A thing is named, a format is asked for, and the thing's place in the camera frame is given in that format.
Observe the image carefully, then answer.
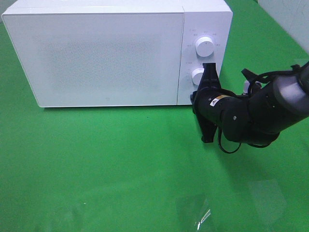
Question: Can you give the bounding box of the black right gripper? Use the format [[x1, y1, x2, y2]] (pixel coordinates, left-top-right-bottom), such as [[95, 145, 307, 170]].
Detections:
[[192, 63, 222, 143]]

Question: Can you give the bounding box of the white timer knob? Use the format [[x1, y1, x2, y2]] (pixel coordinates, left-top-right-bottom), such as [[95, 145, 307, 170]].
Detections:
[[192, 68, 204, 86]]

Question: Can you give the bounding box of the white microwave door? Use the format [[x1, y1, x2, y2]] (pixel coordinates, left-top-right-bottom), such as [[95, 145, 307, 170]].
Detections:
[[3, 13, 183, 107]]

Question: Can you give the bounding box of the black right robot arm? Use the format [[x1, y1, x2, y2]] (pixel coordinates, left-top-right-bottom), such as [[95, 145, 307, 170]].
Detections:
[[191, 63, 309, 147]]

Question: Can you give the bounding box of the upper white power knob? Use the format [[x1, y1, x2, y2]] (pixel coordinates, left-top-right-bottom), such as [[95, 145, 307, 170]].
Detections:
[[195, 36, 214, 57]]

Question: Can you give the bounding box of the clear plastic film piece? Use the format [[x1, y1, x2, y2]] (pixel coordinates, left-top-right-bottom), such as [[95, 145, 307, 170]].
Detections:
[[175, 193, 212, 231]]

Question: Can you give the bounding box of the white microwave oven body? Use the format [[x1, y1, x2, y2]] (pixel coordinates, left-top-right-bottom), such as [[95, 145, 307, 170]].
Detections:
[[1, 0, 233, 105]]

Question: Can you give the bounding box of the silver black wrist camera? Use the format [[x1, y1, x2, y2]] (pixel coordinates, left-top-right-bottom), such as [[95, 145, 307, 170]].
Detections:
[[242, 80, 262, 95]]

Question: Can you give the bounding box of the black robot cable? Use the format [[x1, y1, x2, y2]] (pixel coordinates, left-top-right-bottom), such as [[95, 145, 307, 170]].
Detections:
[[217, 64, 309, 154]]

